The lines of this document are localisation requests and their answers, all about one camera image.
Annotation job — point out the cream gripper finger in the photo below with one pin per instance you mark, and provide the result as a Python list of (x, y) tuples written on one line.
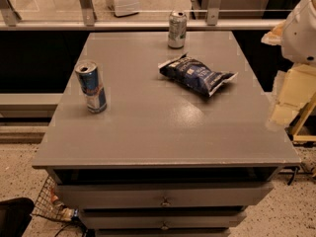
[(292, 90), (273, 37)]

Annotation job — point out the blue silver redbull can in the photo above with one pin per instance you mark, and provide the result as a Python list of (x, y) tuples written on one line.
[(91, 84)]

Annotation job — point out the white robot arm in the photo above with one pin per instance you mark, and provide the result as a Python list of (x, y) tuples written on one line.
[(296, 36)]

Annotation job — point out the green white soda can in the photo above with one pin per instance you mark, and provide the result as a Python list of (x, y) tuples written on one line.
[(177, 29)]

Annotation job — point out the blue chips bag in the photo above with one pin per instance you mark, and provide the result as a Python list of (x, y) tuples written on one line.
[(195, 75)]

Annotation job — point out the top grey drawer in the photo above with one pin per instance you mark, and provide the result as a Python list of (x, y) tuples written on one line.
[(163, 195)]

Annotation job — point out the grey drawer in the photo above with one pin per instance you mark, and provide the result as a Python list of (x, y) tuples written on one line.
[(163, 195), (162, 219)]

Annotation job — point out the grey drawer cabinet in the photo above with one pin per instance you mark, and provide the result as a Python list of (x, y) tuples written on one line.
[(155, 131)]

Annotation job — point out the middle grey drawer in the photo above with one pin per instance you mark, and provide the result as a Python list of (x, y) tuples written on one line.
[(162, 219)]

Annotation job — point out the glass railing barrier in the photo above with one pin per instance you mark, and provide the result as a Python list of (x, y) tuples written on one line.
[(94, 15)]

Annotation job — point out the black chair corner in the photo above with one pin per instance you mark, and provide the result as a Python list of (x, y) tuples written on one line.
[(15, 216)]

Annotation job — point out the yellow frame stand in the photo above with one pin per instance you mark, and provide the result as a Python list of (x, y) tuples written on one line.
[(298, 131)]

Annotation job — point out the wire mesh basket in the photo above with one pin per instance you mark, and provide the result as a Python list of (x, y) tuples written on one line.
[(49, 206)]

